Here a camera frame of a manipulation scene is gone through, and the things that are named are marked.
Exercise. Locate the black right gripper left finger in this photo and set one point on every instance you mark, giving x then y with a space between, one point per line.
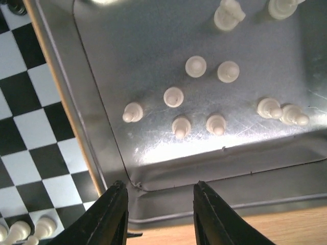
105 222

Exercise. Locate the black white chess board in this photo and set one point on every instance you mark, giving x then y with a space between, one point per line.
43 172

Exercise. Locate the white chess rook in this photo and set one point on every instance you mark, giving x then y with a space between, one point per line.
282 9

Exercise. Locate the white chess knight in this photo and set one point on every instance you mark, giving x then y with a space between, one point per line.
228 15

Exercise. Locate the white chess pawn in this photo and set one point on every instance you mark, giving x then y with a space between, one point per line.
181 127
195 66
293 115
173 97
216 124
228 72
269 108
133 112

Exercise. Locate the yellow metal tin box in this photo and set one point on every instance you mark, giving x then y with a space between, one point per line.
106 54

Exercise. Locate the white chess piece on board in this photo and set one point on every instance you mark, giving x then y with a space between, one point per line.
3 233
44 228
20 230

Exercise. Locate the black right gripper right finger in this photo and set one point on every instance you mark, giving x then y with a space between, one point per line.
216 222

